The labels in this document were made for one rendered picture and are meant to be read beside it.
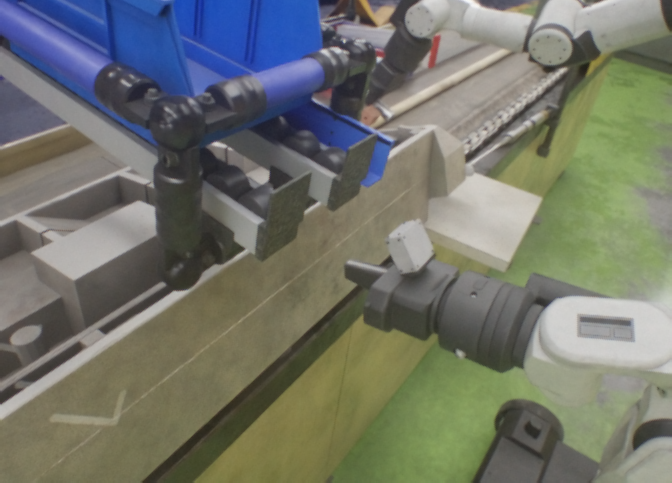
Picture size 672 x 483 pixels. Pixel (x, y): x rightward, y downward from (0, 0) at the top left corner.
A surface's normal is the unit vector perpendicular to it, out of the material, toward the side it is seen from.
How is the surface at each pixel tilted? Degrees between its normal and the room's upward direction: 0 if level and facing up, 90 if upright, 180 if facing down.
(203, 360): 80
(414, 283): 10
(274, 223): 96
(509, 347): 69
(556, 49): 115
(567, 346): 26
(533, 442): 0
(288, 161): 90
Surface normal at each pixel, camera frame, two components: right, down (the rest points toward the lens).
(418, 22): -0.47, 0.55
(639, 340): -0.27, -0.60
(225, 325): 0.81, 0.27
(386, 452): 0.11, -0.80
